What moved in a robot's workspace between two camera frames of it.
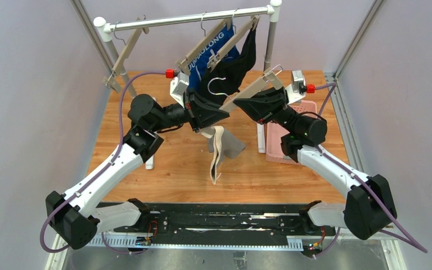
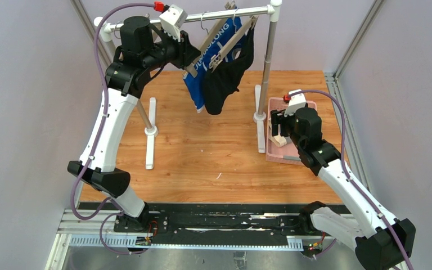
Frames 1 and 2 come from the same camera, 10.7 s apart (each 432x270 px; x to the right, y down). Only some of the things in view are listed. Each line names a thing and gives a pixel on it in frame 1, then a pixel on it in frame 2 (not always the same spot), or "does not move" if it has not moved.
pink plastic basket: (275, 153) does not move
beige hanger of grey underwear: (269, 80) -> (191, 70)
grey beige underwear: (221, 142) -> (279, 140)
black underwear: (224, 79) does not move
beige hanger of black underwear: (251, 25) does not move
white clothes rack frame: (105, 26) does not move
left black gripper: (191, 109) -> (189, 52)
